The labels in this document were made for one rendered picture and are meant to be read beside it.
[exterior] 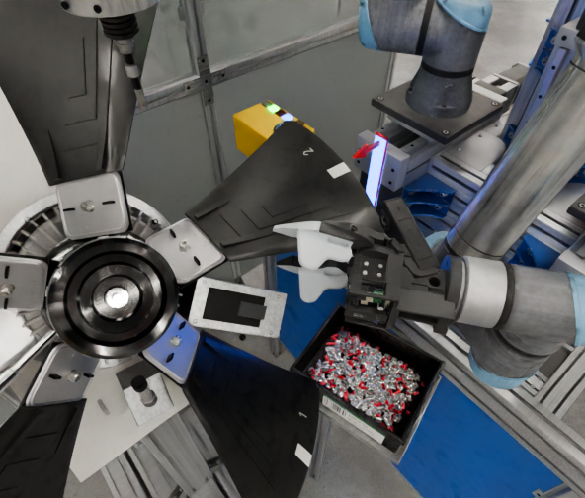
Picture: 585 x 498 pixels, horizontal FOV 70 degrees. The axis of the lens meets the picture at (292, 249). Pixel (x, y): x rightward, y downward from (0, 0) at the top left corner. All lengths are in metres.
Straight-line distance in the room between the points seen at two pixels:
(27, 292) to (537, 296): 0.52
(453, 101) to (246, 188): 0.61
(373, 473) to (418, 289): 1.20
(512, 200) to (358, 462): 1.23
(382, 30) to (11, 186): 0.75
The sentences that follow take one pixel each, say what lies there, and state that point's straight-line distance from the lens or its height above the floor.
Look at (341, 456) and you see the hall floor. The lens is 1.62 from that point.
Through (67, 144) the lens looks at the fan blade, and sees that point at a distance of 0.51.
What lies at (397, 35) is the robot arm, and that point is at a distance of 1.00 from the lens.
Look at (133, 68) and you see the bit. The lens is 0.38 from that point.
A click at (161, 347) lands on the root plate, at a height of 1.13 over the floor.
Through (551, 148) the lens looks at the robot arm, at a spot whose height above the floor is 1.30.
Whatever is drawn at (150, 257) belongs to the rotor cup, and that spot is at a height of 1.24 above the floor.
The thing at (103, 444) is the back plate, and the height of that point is 0.86.
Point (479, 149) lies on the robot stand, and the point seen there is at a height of 0.95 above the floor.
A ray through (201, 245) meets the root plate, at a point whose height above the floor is 1.18.
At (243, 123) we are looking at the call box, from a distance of 0.93.
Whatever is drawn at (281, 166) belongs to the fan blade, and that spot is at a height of 1.20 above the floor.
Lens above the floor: 1.56
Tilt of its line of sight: 49 degrees down
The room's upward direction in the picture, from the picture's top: straight up
